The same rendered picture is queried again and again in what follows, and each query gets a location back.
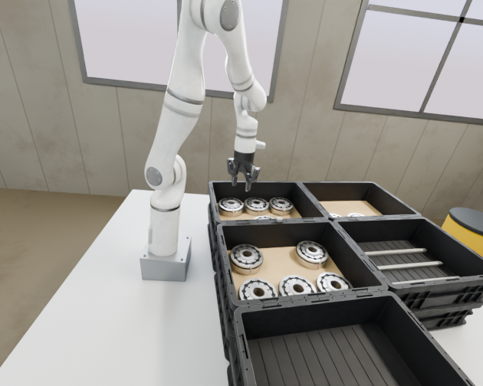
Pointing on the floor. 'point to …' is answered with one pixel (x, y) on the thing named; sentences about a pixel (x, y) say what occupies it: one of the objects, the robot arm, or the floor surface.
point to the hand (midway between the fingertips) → (241, 184)
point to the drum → (474, 230)
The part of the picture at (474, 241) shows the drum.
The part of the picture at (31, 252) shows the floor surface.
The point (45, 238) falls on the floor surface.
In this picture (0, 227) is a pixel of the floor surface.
